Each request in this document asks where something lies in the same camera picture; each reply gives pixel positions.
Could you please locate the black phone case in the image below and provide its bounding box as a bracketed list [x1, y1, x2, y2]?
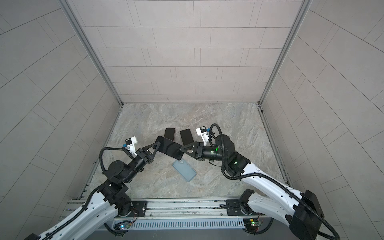
[180, 129, 194, 146]

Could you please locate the light blue phone case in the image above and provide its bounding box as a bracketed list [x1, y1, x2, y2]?
[173, 159, 197, 182]

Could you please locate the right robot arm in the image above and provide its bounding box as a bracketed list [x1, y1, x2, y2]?
[181, 135, 324, 240]

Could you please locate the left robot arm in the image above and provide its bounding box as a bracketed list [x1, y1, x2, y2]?
[26, 142, 161, 240]

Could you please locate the left circuit board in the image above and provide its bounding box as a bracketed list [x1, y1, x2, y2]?
[114, 221, 132, 231]

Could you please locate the circuit board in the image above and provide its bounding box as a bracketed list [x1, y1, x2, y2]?
[243, 218, 262, 231]
[114, 221, 132, 231]

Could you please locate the ventilation grille strip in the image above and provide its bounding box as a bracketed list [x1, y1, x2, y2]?
[111, 219, 245, 231]

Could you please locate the right circuit board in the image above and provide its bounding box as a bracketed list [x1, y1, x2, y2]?
[243, 218, 262, 231]

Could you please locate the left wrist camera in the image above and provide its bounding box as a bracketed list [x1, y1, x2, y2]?
[123, 137, 138, 159]

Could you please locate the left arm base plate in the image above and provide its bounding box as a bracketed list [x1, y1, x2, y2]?
[118, 201, 148, 219]

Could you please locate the aluminium mounting rail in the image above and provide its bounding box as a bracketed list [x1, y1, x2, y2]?
[58, 196, 310, 222]

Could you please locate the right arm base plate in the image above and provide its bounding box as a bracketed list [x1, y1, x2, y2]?
[225, 199, 246, 216]

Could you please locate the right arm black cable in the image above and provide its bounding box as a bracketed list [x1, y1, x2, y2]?
[208, 123, 341, 240]

